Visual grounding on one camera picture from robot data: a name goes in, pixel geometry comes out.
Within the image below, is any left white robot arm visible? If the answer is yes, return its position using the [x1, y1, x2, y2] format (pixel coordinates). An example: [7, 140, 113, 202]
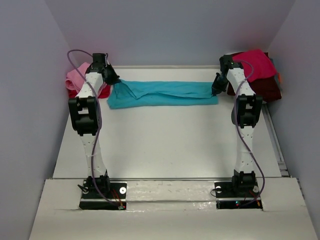
[68, 53, 121, 199]

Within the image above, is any red folded t shirt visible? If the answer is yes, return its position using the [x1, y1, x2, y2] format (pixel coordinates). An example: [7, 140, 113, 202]
[66, 85, 111, 99]

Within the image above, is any turquoise t shirt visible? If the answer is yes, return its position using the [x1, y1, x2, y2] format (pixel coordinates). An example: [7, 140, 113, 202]
[107, 79, 219, 110]

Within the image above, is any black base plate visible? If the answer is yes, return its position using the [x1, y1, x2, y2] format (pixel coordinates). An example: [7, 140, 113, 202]
[78, 181, 127, 211]
[210, 181, 263, 210]

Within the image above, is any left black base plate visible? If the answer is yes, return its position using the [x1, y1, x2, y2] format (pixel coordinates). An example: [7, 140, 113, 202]
[78, 181, 127, 211]

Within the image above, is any dark red t shirt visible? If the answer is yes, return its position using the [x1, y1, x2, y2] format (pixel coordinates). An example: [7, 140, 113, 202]
[231, 49, 282, 103]

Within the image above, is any pink folded t shirt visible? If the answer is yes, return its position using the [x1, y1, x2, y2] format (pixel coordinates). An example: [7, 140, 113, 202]
[65, 62, 106, 95]

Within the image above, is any magenta t shirt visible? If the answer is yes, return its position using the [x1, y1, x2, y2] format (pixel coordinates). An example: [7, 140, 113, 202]
[232, 49, 277, 83]

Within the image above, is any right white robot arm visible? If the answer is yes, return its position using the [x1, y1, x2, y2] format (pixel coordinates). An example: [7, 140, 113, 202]
[211, 55, 263, 198]

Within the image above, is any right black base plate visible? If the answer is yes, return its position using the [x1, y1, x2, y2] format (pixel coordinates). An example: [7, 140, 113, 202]
[210, 181, 263, 210]

